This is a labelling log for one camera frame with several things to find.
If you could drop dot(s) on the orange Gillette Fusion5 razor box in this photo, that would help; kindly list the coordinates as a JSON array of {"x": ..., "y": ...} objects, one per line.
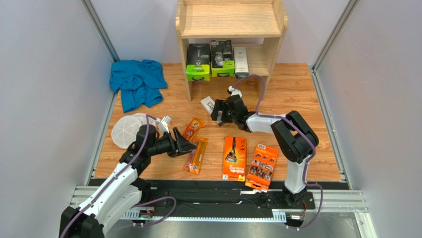
[{"x": 234, "y": 159}]

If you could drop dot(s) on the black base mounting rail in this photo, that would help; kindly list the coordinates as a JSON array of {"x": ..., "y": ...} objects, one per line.
[{"x": 220, "y": 199}]

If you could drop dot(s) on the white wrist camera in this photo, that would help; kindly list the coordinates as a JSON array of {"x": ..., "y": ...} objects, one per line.
[
  {"x": 163, "y": 124},
  {"x": 233, "y": 91}
]

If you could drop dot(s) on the green black razor box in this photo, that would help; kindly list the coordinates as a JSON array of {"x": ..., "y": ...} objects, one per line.
[
  {"x": 222, "y": 59},
  {"x": 198, "y": 62}
]

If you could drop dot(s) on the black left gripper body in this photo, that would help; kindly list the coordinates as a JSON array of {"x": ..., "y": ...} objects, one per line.
[{"x": 165, "y": 144}]

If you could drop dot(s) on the white Harry's razor box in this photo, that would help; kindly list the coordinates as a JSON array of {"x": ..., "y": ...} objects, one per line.
[{"x": 208, "y": 105}]

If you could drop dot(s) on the white round mesh lid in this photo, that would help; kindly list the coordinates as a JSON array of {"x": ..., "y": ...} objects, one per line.
[{"x": 126, "y": 128}]

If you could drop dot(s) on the tall white razor box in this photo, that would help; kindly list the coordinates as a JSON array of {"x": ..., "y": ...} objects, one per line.
[{"x": 241, "y": 62}]

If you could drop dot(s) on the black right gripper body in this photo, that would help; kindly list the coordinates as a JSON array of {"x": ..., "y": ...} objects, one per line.
[{"x": 225, "y": 111}]

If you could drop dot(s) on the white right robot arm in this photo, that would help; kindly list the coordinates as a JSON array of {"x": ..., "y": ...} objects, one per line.
[{"x": 294, "y": 136}]

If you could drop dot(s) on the orange Gillette cartridge box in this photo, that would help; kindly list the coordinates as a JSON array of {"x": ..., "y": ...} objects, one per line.
[{"x": 262, "y": 167}]

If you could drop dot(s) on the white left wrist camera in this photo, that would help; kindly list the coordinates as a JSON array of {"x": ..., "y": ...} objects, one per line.
[{"x": 163, "y": 124}]

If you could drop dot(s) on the wooden two-tier shelf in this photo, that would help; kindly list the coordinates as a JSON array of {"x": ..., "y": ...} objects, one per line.
[{"x": 235, "y": 20}]

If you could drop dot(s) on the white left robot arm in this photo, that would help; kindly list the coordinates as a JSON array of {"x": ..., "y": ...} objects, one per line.
[{"x": 123, "y": 189}]

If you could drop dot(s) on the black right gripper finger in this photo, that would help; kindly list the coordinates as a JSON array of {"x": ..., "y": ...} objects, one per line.
[
  {"x": 226, "y": 117},
  {"x": 218, "y": 109}
]

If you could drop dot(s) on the green black razor box right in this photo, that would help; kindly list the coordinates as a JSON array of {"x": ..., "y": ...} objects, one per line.
[{"x": 222, "y": 59}]

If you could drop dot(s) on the blue crumpled cloth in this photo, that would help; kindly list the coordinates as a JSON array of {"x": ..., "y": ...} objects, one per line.
[{"x": 139, "y": 83}]

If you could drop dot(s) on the long orange Bic razor bag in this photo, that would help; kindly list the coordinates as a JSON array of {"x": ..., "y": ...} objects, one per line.
[{"x": 195, "y": 158}]

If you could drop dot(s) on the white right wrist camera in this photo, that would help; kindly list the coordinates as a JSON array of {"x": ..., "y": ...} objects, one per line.
[{"x": 233, "y": 91}]

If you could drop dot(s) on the green black razor box left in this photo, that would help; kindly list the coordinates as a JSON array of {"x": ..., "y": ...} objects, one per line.
[{"x": 198, "y": 62}]

